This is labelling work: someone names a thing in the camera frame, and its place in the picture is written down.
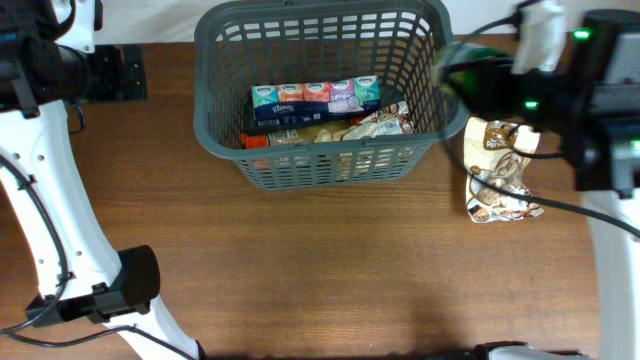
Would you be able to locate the grey plastic shopping basket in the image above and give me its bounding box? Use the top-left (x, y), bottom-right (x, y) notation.
top-left (193, 0), bottom-right (469, 191)

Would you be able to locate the white brown rice pouch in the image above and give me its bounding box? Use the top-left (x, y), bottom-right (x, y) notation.
top-left (313, 101), bottom-right (415, 143)

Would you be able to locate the Kleenex tissue multipack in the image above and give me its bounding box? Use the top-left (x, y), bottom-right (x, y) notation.
top-left (251, 75), bottom-right (381, 127)

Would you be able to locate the orange spaghetti packet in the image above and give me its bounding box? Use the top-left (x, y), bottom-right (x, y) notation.
top-left (240, 124), bottom-right (341, 169)

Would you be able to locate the green lidded jar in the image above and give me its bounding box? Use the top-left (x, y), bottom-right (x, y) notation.
top-left (431, 42), bottom-right (513, 104)

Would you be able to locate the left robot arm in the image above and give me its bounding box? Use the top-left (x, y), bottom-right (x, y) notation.
top-left (1, 0), bottom-right (204, 359)

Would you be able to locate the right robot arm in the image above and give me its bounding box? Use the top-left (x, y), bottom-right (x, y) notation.
top-left (436, 1), bottom-right (639, 359)

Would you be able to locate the white brown mushroom pouch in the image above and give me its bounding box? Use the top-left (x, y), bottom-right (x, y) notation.
top-left (464, 117), bottom-right (543, 224)

